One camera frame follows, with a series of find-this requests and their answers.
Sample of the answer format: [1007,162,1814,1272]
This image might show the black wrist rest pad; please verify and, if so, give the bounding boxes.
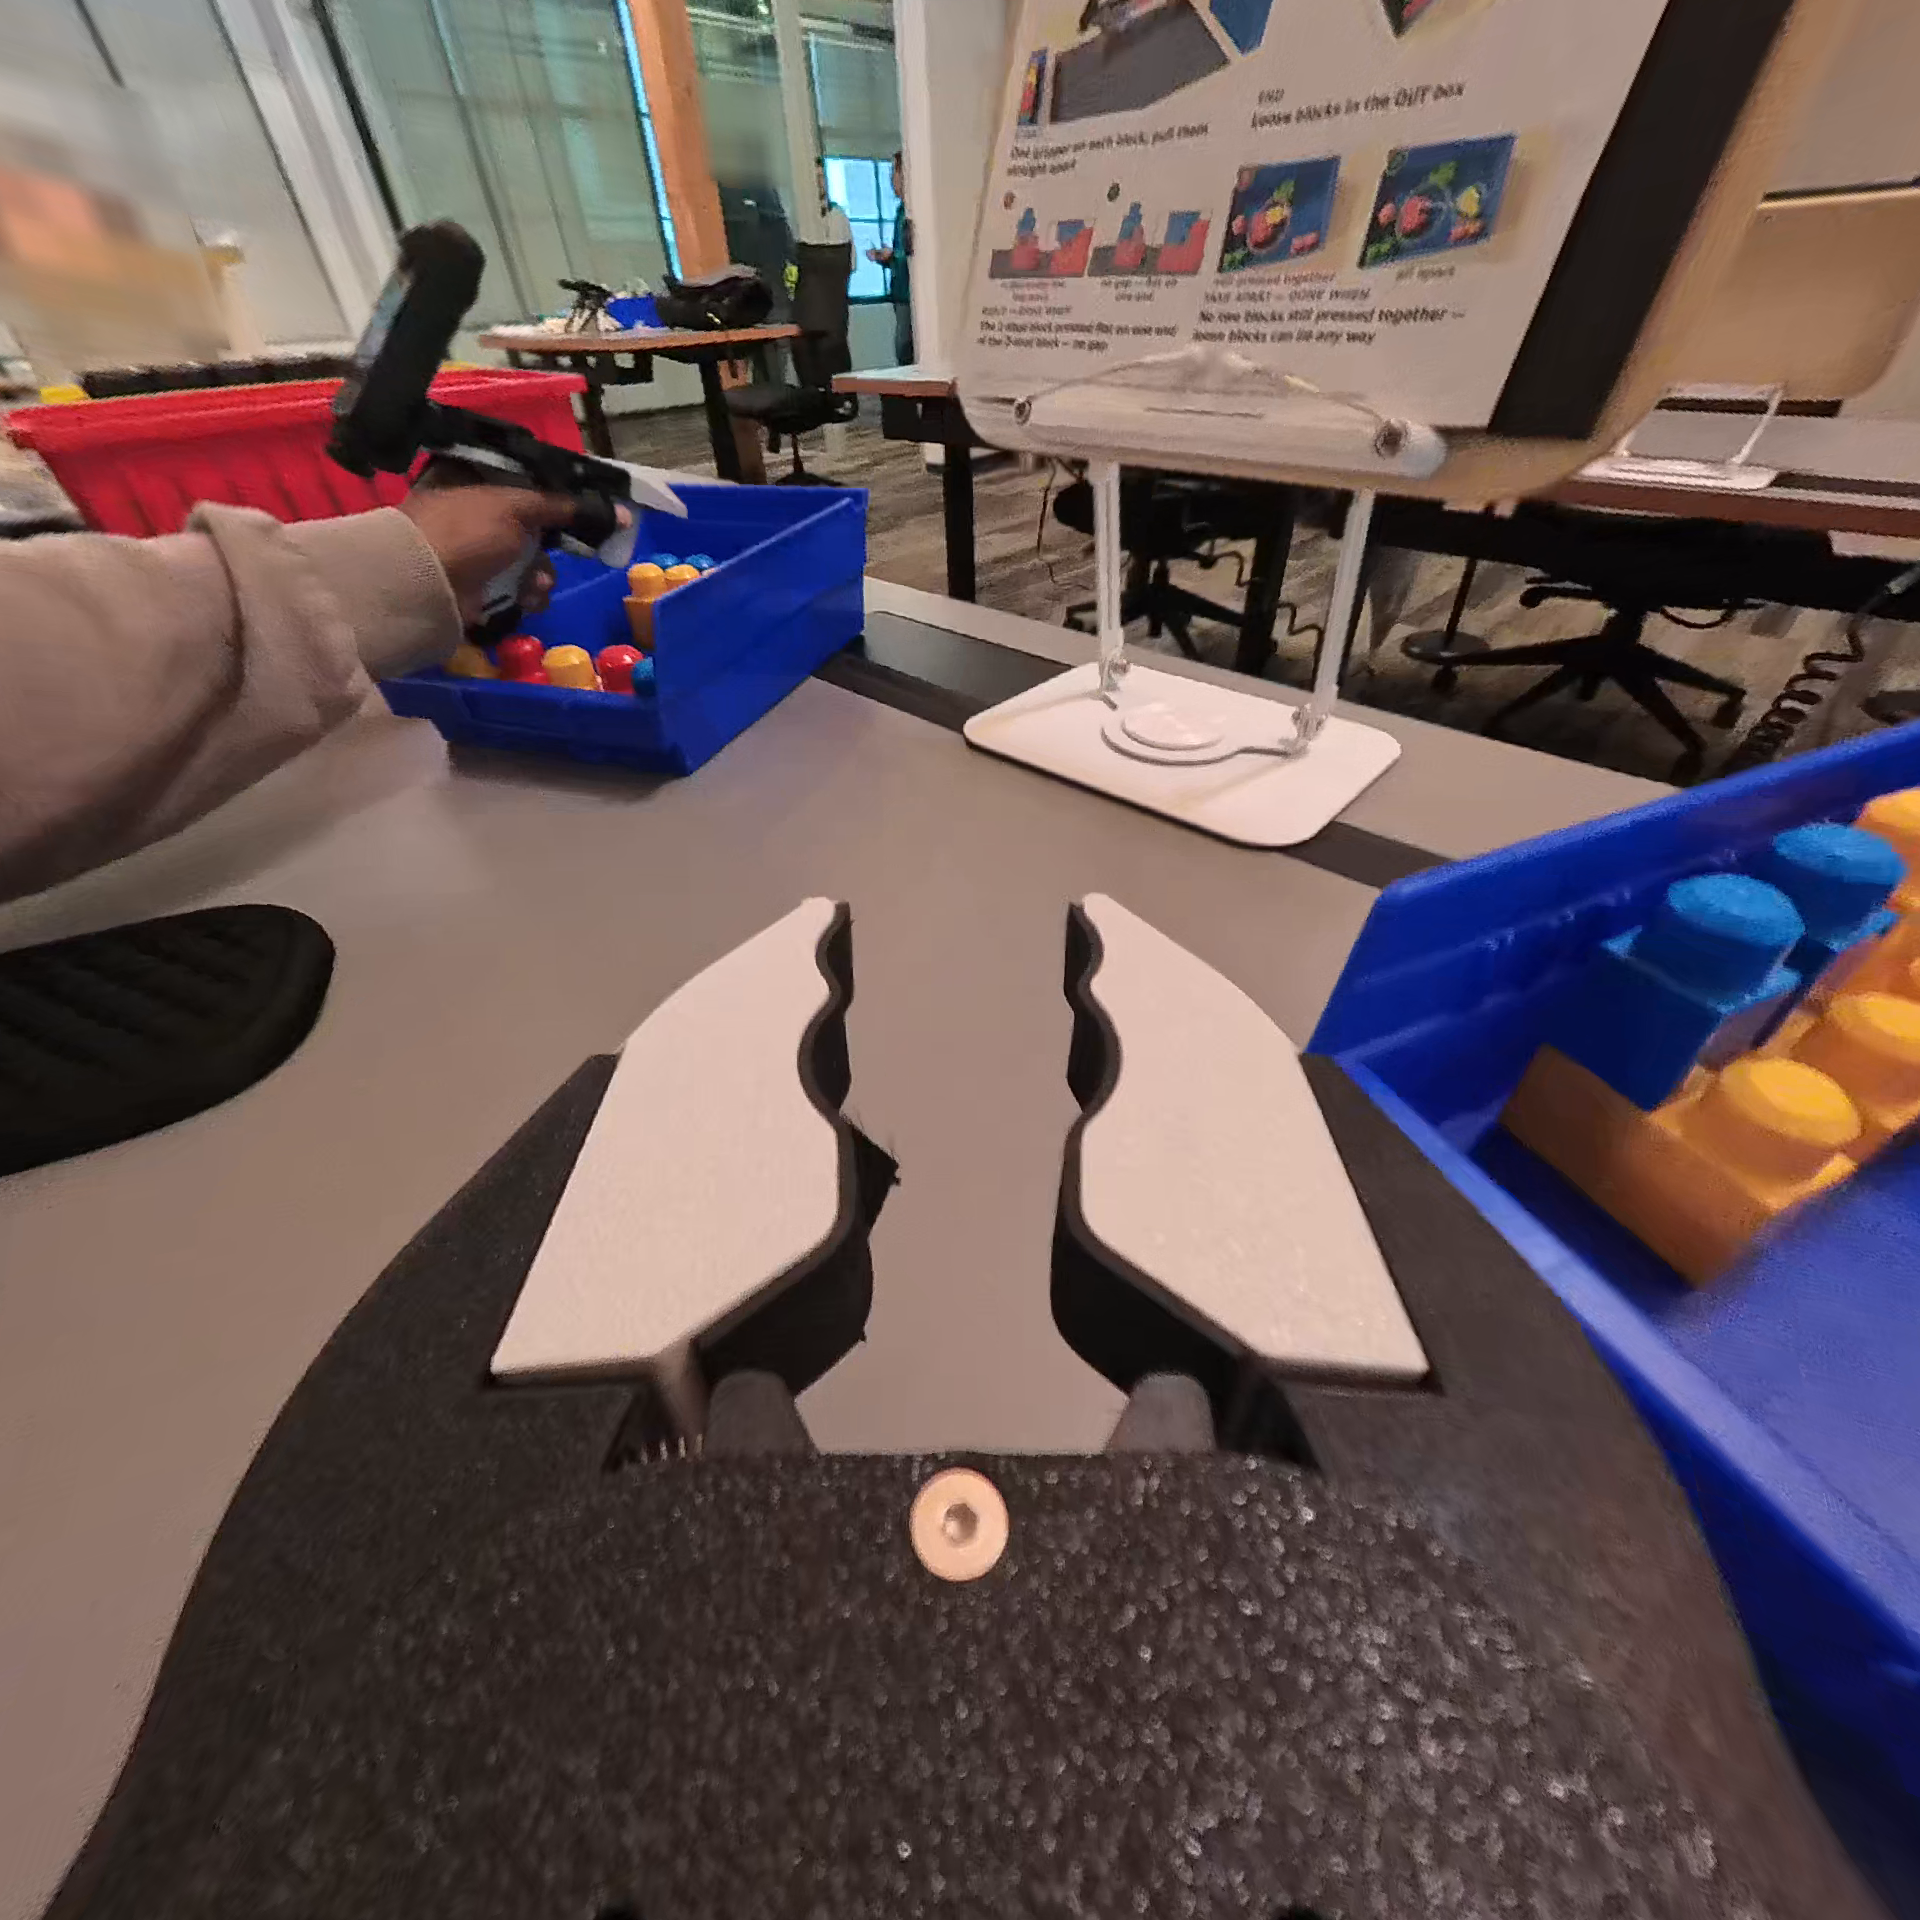
[0,902,338,1178]

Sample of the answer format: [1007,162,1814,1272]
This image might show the wooden sign board with paper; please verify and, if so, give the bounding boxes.
[950,0,1884,505]

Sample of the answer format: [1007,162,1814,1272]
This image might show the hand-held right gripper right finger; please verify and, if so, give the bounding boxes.
[1049,892,1434,1396]

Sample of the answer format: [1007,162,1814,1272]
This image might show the plain wooden board on stand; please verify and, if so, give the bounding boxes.
[1628,188,1920,488]

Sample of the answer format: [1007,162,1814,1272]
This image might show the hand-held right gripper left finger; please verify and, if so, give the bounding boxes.
[490,895,903,1456]

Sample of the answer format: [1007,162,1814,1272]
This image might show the wooden pillar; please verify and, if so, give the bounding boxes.
[627,0,732,279]

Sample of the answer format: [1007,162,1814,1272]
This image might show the cluttered wooden desk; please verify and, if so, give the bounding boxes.
[481,322,806,485]

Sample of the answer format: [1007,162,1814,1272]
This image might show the black coiled cable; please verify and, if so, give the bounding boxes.
[1762,598,1877,758]

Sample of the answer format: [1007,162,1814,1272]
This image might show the black plastic bin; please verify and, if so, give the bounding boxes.
[75,352,362,404]

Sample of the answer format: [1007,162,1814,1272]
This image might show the blue plastic bin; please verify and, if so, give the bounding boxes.
[1306,720,1920,1892]
[378,479,868,776]

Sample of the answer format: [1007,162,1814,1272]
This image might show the person's left hand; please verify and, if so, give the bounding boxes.
[402,482,594,632]

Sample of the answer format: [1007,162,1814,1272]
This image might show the blue one-stud mega block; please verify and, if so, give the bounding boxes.
[1757,821,1910,976]
[1594,872,1805,1116]

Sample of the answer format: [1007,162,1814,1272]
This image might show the black office chair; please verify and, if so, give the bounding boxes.
[727,239,860,485]
[1401,526,1748,745]
[1049,470,1295,654]

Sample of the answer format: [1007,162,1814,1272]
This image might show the person's left forearm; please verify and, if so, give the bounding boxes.
[0,503,463,902]

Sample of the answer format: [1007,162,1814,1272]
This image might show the black bag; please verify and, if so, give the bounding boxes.
[655,268,777,330]

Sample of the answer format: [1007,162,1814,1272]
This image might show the pile of colourful mega blocks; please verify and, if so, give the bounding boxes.
[449,551,723,700]

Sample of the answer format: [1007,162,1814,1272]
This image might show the red plastic bin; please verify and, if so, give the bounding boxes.
[6,367,588,538]

